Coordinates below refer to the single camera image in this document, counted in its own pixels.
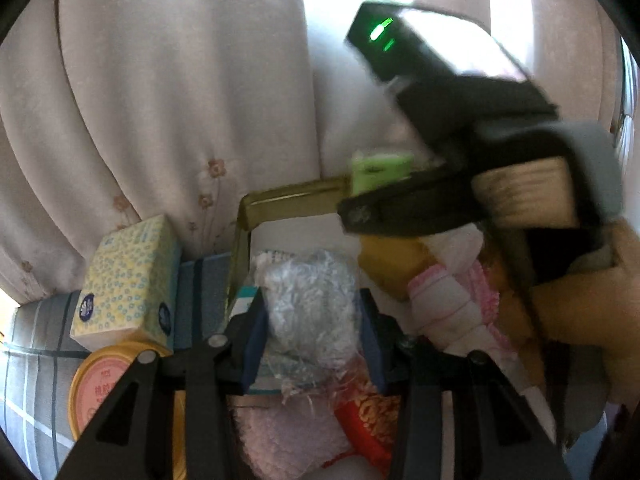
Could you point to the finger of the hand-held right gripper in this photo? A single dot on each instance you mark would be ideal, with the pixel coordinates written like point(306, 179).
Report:
point(400, 210)

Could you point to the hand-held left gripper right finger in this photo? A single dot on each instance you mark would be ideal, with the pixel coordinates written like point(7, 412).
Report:
point(372, 340)

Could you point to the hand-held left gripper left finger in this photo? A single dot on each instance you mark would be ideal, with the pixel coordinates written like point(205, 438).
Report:
point(252, 345)

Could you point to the green packet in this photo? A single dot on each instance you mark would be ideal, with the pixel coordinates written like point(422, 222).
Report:
point(380, 170)

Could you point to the yellow sponge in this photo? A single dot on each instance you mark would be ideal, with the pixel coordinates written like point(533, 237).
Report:
point(390, 260)

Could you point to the white teal wet wipes pack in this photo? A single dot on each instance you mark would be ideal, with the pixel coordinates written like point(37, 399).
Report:
point(310, 300)

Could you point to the pink white striped sock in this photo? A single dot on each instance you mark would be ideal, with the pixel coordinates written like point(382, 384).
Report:
point(440, 305)

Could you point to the pink fluffy cloth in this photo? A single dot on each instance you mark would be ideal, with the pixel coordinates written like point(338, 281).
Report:
point(280, 435)

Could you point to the gold tin box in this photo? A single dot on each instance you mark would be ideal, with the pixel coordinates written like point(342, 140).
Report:
point(280, 197)

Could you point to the person's right hand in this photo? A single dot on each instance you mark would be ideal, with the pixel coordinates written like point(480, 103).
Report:
point(600, 305)

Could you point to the yellow patterned tissue box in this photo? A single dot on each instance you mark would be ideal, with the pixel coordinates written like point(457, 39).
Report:
point(125, 280)

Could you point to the yellow round lidded container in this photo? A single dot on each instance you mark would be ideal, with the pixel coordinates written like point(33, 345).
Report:
point(100, 380)

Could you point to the pink floral curtain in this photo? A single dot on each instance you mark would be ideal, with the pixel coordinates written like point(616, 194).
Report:
point(150, 110)

